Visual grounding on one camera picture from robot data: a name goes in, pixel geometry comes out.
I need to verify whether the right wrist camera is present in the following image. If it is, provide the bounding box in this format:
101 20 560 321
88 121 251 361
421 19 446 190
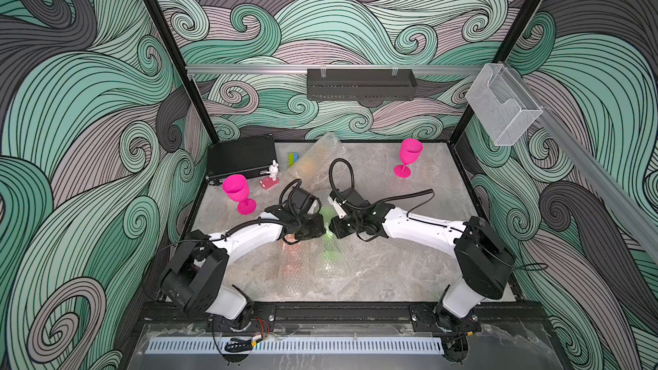
329 188 370 218

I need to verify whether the white bunny phone stand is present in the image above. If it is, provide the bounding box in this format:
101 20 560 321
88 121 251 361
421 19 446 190
260 159 279 189

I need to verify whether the green toy brick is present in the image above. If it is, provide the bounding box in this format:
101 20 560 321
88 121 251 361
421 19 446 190
288 152 299 166

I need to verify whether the bubble green glass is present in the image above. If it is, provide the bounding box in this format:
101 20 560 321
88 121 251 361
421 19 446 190
309 207 351 293

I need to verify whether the pink wine glass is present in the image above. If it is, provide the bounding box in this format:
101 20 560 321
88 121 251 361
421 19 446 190
222 174 257 216
393 139 423 178

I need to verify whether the aluminium right rail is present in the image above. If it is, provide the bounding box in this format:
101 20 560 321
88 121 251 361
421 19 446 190
508 67 657 259

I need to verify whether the black ribbed case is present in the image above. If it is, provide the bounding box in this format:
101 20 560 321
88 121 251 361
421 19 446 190
205 135 278 186

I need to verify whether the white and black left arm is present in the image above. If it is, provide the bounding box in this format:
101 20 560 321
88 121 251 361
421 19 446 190
159 206 326 321

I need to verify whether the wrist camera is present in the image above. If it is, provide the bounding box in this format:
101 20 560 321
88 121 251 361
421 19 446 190
329 188 370 218
288 188 321 215

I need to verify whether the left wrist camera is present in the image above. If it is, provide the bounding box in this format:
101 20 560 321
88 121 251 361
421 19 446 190
288 188 321 215

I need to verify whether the bubble wrapped yellow glass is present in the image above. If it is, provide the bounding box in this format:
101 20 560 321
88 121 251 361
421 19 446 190
284 132 344 187

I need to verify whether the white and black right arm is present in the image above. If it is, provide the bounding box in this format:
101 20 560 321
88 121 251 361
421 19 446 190
330 200 515 320

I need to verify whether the bubble wrapped orange glass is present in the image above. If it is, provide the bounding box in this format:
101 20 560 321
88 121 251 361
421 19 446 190
277 242 312 301

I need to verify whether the clear acrylic wall bin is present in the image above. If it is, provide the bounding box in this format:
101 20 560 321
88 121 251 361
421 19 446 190
466 63 543 147

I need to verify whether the black wall tray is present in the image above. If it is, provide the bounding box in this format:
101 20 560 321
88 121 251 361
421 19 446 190
306 68 418 102

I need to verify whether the aluminium back rail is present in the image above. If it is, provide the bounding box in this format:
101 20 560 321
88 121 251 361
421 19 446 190
186 63 487 77

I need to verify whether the white slotted cable duct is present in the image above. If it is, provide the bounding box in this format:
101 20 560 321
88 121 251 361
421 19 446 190
144 336 444 356

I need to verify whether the aluminium rail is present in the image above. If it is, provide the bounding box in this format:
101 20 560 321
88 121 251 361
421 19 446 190
508 67 657 259
186 63 487 77

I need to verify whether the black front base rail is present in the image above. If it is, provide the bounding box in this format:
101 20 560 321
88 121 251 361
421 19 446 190
132 301 552 337

